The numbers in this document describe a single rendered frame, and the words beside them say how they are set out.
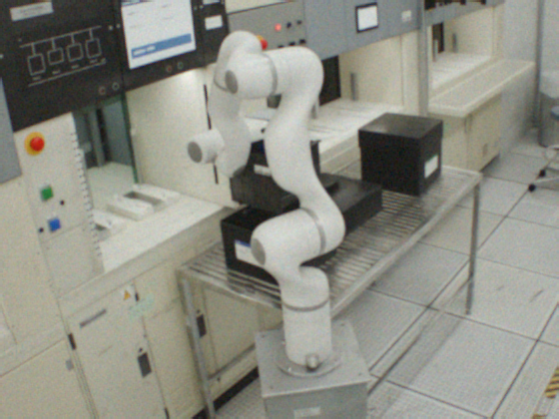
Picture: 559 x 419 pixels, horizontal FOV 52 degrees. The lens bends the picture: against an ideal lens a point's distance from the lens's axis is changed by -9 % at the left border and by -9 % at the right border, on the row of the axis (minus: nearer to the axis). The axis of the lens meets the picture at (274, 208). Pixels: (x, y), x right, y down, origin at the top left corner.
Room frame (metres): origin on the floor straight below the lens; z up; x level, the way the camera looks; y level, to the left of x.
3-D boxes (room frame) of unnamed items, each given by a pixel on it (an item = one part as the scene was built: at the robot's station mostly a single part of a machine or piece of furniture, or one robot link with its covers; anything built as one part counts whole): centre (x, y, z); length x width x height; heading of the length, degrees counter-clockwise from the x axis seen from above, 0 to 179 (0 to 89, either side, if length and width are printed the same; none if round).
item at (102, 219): (1.96, 0.68, 0.89); 0.22 x 0.21 x 0.04; 49
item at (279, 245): (1.28, -0.03, 1.07); 0.19 x 0.12 x 0.24; 120
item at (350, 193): (2.15, -0.22, 0.83); 0.29 x 0.29 x 0.13; 47
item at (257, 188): (1.84, -0.01, 1.11); 0.24 x 0.20 x 0.32; 47
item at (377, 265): (2.13, -0.29, 0.38); 1.30 x 0.60 x 0.76; 139
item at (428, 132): (2.43, -0.57, 0.89); 0.29 x 0.29 x 0.25; 52
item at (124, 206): (2.16, 0.50, 0.89); 0.22 x 0.21 x 0.04; 49
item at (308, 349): (1.30, -0.06, 0.85); 0.19 x 0.19 x 0.18
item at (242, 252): (1.83, -0.01, 0.85); 0.28 x 0.28 x 0.17; 47
